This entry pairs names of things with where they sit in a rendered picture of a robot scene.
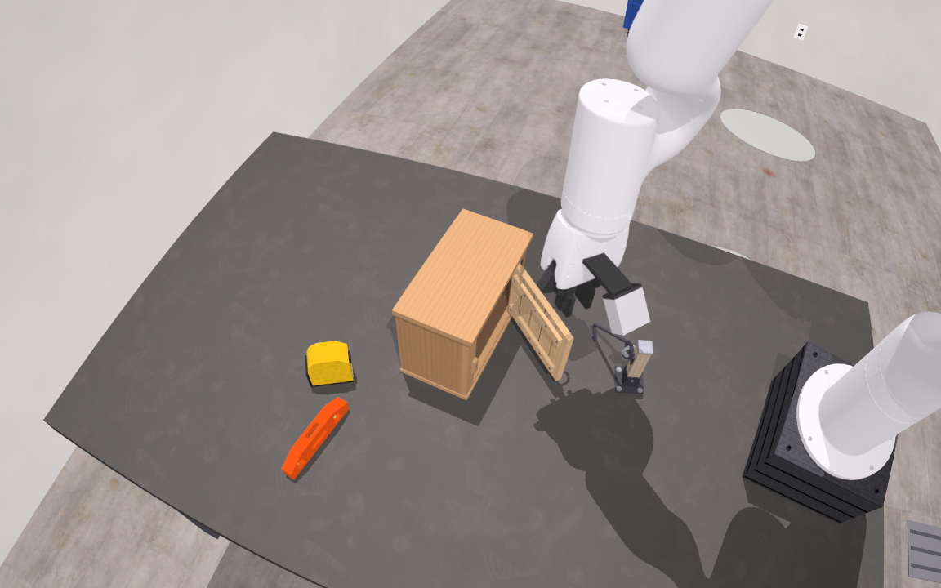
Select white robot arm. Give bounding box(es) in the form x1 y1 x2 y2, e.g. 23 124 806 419
561 0 941 480

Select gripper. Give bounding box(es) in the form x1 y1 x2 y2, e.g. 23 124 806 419
537 209 630 318

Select orange elongated bar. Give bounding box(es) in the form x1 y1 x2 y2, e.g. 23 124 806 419
282 397 349 479

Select light wooden cabinet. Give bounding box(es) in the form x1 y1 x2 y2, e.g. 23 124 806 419
392 209 574 400

